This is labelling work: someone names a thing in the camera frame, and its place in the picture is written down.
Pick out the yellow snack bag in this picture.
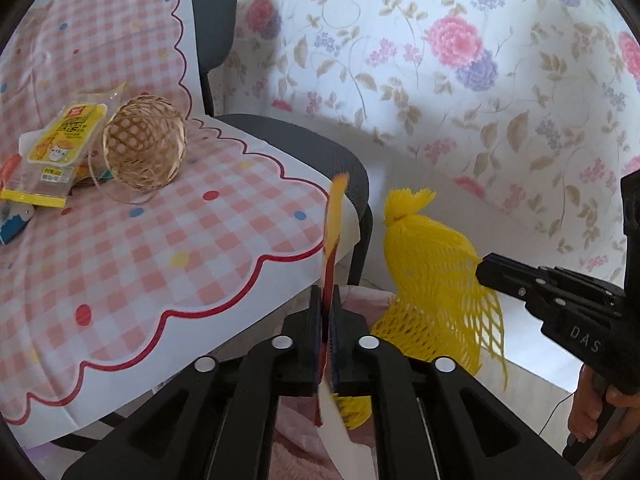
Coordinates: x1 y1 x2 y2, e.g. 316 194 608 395
1 84 126 208

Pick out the red yellow wrapper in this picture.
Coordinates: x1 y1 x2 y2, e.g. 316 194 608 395
314 174 376 479

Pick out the woven bamboo basket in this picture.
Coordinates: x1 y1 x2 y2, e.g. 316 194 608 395
87 94 188 206

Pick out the floral curtain sheet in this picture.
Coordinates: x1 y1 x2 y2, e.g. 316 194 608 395
212 0 639 283

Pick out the black office chair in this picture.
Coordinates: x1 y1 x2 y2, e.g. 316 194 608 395
192 0 373 285

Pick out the person's right hand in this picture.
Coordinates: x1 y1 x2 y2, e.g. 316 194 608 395
567 365 639 443

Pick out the orange red wrapper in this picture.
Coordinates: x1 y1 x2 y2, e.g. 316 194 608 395
0 154 22 190

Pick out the pink checkered cloth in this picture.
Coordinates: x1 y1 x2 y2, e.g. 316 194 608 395
1 0 329 448

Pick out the yellow foam fruit net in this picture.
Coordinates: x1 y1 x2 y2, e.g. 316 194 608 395
333 187 509 432

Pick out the blue white small package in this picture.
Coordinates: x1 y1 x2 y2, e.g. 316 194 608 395
0 200 35 245

